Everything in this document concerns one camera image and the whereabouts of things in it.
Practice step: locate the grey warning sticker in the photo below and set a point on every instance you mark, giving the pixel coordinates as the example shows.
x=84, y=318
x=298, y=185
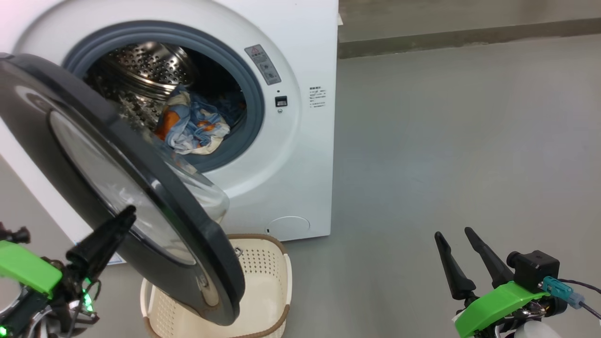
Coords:
x=263, y=65

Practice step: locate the blue patterned clothes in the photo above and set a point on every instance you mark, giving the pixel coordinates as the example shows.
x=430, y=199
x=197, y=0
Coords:
x=204, y=146

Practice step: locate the stainless steel washer drum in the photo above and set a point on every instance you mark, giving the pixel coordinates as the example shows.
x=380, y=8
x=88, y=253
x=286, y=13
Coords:
x=141, y=65

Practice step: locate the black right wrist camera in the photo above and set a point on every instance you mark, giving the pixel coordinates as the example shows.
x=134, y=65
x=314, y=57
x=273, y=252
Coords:
x=535, y=270

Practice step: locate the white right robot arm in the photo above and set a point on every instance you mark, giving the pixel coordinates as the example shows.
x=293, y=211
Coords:
x=535, y=331

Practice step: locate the teal right camera connector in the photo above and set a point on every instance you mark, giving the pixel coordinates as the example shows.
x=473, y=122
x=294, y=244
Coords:
x=561, y=291

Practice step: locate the round white filter cover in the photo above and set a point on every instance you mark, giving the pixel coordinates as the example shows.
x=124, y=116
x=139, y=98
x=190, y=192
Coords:
x=288, y=227

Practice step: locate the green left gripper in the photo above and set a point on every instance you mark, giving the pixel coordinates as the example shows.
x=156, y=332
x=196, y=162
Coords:
x=28, y=272

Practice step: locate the cream perforated laundry basket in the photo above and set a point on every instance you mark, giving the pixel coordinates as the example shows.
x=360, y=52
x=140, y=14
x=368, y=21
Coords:
x=263, y=281

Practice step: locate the black door latch socket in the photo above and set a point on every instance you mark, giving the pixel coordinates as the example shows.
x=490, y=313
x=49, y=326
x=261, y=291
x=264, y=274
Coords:
x=281, y=101

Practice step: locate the grey rubber door gasket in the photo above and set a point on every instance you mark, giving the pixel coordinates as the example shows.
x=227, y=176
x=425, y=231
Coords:
x=253, y=94

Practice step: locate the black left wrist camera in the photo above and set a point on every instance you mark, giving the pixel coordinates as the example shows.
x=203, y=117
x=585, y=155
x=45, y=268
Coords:
x=14, y=233

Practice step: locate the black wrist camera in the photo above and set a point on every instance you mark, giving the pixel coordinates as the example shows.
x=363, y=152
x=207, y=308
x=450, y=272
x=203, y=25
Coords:
x=14, y=233
x=535, y=270

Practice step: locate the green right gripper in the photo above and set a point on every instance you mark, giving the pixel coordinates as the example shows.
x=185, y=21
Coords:
x=497, y=305

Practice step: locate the white front-load washing machine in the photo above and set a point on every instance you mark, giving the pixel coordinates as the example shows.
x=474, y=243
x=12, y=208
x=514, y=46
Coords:
x=300, y=178

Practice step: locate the black round glass washer door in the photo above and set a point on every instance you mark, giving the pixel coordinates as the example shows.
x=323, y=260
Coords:
x=188, y=225

